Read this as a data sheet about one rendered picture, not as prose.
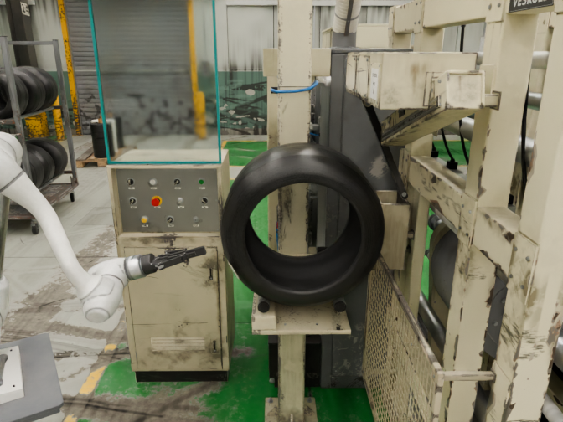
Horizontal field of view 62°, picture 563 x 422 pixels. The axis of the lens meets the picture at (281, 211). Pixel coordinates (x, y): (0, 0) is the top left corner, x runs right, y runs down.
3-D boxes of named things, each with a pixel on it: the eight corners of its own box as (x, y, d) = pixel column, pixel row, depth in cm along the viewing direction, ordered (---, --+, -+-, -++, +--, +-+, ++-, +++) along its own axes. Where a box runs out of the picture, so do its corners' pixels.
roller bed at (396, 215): (361, 251, 217) (365, 190, 207) (393, 251, 217) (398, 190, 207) (369, 270, 198) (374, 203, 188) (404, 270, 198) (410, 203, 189)
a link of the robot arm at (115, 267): (138, 270, 181) (131, 293, 169) (100, 280, 182) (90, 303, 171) (126, 249, 175) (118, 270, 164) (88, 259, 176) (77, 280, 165)
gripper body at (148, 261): (137, 260, 168) (162, 254, 167) (143, 251, 176) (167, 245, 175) (144, 279, 170) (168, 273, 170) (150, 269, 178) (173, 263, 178)
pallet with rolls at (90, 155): (93, 152, 869) (87, 111, 845) (137, 151, 880) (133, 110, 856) (77, 167, 756) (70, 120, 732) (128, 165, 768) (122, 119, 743)
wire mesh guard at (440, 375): (361, 373, 227) (370, 240, 204) (364, 373, 227) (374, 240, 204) (412, 564, 142) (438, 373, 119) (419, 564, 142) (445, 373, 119)
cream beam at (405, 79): (343, 92, 179) (345, 52, 175) (409, 92, 180) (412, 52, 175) (376, 110, 122) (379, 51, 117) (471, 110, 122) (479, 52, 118)
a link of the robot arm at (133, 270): (129, 253, 176) (143, 249, 176) (137, 274, 179) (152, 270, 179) (121, 263, 168) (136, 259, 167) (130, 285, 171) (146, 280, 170)
